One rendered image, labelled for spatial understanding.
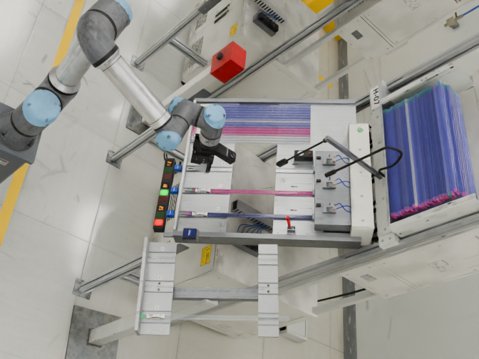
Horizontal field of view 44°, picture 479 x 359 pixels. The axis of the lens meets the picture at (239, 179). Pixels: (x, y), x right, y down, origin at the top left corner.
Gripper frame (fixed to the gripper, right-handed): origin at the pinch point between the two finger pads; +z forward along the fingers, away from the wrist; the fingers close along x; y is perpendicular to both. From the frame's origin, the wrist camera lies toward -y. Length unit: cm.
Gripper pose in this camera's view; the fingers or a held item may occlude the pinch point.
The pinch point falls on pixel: (207, 171)
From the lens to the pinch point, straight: 225.7
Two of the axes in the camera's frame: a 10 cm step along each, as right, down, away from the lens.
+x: -0.8, 8.3, -5.6
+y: -9.8, -1.7, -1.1
